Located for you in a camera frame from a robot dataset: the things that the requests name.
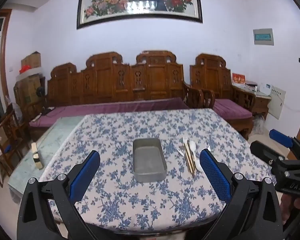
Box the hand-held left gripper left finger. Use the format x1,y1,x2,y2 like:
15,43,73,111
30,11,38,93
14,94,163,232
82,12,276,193
16,150,101,240

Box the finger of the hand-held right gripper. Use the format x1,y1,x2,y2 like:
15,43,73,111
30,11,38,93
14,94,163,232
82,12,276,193
250,141,287,167
269,129,300,159

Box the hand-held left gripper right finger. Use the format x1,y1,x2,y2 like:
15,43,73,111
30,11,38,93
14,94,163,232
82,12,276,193
199,149,283,240

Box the beige chopstick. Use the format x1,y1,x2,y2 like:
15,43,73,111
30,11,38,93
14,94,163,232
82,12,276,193
185,141,194,174
184,140,192,173

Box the grey metal tray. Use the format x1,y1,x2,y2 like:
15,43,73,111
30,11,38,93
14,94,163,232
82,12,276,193
132,138,167,182

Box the person's right hand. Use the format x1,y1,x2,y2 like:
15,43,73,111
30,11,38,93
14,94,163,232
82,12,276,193
280,194,300,227

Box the large white plastic spoon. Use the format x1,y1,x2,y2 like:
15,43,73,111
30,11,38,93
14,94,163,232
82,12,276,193
194,155,203,172

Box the clear plastic bag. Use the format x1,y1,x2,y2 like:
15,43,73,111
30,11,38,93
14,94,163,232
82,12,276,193
252,115,268,135

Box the wooden side table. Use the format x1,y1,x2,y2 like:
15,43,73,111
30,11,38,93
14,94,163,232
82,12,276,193
231,85,272,120

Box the blue floral tablecloth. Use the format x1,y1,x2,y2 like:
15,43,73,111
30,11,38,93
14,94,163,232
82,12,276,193
39,108,278,233

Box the white device box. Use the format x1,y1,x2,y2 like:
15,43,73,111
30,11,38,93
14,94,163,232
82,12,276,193
259,83,273,95

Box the small wooden box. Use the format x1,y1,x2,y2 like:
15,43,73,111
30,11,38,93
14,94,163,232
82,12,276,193
31,142,44,169

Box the purple armchair cushion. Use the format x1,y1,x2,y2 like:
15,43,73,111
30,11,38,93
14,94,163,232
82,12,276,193
212,99,252,119

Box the purple sofa cushion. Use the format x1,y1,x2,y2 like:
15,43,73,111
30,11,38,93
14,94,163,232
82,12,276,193
29,98,189,128

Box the red box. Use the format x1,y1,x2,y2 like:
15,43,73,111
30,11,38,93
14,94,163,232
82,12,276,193
232,73,245,87

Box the wooden chair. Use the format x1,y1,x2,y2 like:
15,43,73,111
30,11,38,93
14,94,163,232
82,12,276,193
0,110,24,188

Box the carved wooden armchair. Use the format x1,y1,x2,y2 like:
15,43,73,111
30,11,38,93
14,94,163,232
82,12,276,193
189,53,257,140

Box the large cardboard box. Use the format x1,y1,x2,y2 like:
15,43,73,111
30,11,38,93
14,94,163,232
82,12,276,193
14,76,46,105

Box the carved wooden sofa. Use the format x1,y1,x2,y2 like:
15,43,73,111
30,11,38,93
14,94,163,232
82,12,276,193
25,51,205,140

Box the small cardboard box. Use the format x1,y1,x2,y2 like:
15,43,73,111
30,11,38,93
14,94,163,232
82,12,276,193
21,52,42,68

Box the framed floral painting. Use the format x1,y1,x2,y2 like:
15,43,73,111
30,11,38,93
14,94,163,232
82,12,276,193
77,0,203,30

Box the white metal wall box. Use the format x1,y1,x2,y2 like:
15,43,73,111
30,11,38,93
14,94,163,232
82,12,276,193
267,86,286,120

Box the grey wall panel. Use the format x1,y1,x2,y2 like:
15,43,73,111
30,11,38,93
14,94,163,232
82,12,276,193
253,28,275,46

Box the wooden door frame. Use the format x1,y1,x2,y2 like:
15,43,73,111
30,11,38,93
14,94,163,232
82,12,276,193
0,9,13,105

